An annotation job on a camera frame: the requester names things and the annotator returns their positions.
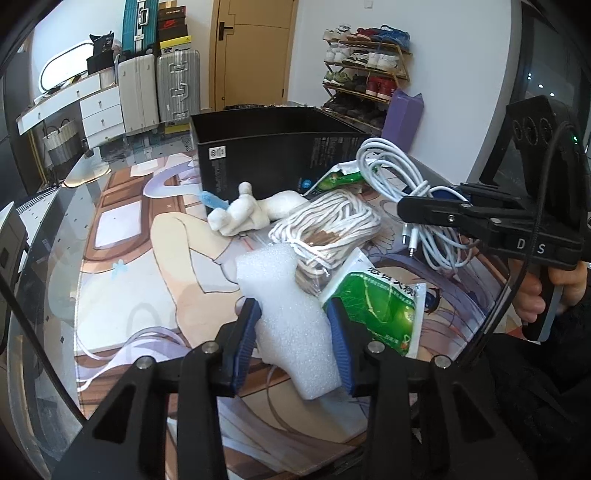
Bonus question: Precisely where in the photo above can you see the person's right hand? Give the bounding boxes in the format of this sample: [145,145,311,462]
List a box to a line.
[513,265,591,325]

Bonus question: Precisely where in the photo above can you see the black cardboard box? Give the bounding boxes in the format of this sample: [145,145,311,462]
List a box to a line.
[192,106,370,201]

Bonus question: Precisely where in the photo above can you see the black bag on dresser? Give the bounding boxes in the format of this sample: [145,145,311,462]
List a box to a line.
[86,31,114,75]

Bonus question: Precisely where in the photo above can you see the anime print desk mat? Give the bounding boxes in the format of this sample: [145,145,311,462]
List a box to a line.
[73,151,518,467]

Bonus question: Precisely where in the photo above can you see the white plush toy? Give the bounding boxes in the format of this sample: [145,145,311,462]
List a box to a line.
[199,182,308,237]

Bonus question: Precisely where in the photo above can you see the wooden door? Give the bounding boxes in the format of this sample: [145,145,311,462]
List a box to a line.
[208,0,298,111]

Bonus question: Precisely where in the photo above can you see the white foam block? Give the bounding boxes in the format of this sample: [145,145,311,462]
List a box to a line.
[235,244,341,400]

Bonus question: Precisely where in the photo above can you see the green white packet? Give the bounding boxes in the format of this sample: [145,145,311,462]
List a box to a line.
[318,248,427,358]
[304,161,365,199]

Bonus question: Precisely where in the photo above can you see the stacked shoe boxes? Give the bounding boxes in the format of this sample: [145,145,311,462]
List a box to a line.
[157,1,192,54]

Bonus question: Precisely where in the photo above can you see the purple bag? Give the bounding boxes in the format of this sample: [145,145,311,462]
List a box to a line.
[381,90,424,153]

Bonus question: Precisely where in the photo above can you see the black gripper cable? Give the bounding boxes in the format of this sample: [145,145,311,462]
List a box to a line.
[452,122,578,365]

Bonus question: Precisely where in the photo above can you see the woven laundry basket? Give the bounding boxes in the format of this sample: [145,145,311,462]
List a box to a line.
[43,119,84,167]

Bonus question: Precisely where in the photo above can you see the oval mirror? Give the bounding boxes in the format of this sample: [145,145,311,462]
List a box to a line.
[38,40,94,93]

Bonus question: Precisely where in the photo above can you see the teal suitcase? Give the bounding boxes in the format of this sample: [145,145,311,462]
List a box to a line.
[122,0,158,59]

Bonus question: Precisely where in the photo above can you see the white charging cable bundle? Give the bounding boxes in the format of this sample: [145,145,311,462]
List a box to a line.
[355,137,482,271]

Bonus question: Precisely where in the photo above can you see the bagged white rope coil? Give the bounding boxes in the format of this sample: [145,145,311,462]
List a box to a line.
[267,188,385,296]

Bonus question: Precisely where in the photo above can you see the wooden shoe rack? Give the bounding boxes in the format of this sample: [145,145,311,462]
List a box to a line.
[322,24,412,132]

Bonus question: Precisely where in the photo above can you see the white dresser desk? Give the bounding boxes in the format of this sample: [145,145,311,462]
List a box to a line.
[16,68,125,148]

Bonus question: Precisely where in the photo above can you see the white suitcase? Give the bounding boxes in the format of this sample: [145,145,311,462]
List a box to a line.
[117,54,159,136]

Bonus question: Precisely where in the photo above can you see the silver suitcase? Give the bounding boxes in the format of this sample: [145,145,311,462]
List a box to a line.
[156,49,200,123]

